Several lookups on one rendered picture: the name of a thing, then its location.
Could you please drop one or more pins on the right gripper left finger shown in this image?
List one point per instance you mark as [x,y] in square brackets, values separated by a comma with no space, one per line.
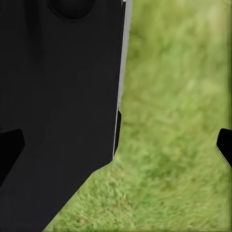
[11,145]

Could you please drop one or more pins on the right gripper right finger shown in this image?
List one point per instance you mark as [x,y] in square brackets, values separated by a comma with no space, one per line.
[224,143]

